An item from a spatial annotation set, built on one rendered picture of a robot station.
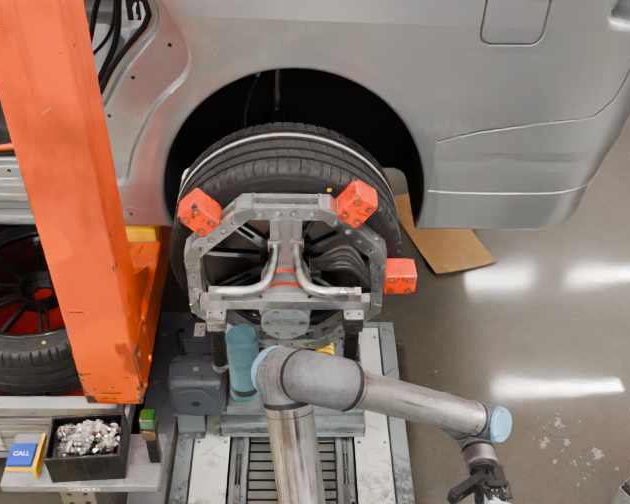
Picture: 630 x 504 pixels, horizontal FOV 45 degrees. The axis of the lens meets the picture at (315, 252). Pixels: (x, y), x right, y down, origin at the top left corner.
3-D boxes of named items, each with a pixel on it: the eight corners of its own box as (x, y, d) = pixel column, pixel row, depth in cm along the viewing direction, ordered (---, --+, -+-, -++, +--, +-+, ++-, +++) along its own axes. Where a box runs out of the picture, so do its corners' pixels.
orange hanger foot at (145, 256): (173, 246, 269) (162, 167, 246) (152, 362, 231) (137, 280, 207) (125, 246, 269) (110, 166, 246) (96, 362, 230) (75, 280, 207)
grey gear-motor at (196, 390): (235, 351, 291) (231, 287, 268) (228, 446, 260) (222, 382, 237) (188, 351, 291) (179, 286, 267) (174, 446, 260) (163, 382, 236)
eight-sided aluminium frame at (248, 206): (374, 333, 234) (391, 193, 197) (376, 350, 229) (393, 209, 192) (196, 332, 232) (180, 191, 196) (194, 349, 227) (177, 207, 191)
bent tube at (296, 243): (356, 249, 202) (359, 218, 195) (360, 302, 188) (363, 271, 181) (290, 249, 202) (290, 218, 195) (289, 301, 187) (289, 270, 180)
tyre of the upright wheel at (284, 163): (221, 85, 204) (152, 252, 244) (214, 134, 186) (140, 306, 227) (435, 166, 223) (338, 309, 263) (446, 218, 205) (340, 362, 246)
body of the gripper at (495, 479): (514, 499, 195) (503, 459, 204) (480, 499, 194) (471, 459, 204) (507, 515, 200) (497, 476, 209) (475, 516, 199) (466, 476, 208)
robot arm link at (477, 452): (465, 443, 207) (459, 464, 213) (468, 458, 203) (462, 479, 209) (497, 443, 207) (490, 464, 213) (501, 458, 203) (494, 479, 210)
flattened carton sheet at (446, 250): (441, 191, 382) (442, 186, 379) (495, 263, 343) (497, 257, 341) (386, 202, 374) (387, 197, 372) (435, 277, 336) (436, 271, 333)
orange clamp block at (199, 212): (223, 205, 201) (196, 186, 196) (220, 225, 195) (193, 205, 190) (205, 220, 204) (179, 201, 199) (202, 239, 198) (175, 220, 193)
